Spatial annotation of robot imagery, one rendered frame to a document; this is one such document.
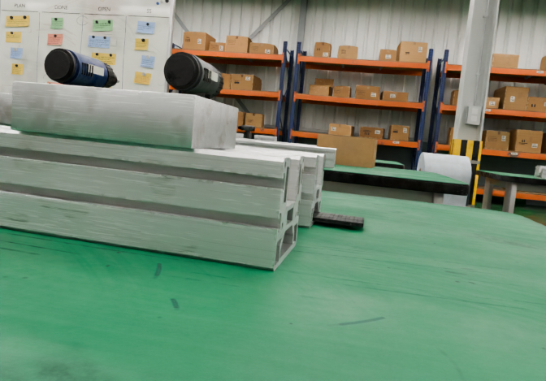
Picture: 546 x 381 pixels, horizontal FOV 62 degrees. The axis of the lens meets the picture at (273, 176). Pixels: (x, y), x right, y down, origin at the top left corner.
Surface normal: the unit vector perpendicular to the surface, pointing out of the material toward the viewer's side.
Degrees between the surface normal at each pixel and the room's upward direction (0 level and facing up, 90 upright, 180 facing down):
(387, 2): 90
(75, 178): 90
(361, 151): 89
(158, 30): 90
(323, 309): 0
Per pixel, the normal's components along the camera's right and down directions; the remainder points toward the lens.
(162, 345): 0.10, -0.99
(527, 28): -0.20, 0.06
